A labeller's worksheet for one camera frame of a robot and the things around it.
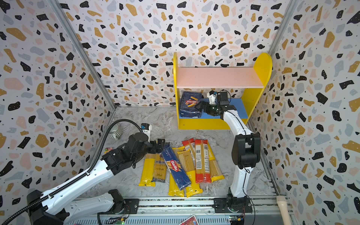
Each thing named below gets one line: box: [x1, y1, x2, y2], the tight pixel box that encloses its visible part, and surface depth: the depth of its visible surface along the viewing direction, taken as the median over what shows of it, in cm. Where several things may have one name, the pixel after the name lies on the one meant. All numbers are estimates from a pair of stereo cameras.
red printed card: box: [178, 214, 200, 225], surface depth 70 cm
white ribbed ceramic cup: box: [105, 124, 123, 140], surface depth 97 cm
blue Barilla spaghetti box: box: [161, 146, 192, 191], surface depth 83 cm
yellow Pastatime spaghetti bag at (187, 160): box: [177, 149, 203, 198], surface depth 85 cm
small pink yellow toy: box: [104, 147, 113, 155], surface depth 94 cm
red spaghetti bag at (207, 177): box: [202, 139, 212, 184], surface depth 86 cm
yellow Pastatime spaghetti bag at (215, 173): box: [207, 142, 225, 184], surface depth 87 cm
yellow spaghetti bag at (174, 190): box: [168, 146, 188, 197], surface depth 80 cm
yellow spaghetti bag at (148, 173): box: [138, 157, 156, 188], surface depth 84 cm
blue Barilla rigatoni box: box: [179, 91, 203, 119], surface depth 97 cm
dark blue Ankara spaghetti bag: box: [146, 152, 167, 183], surface depth 86 cm
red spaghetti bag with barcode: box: [188, 138, 196, 170], surface depth 95 cm
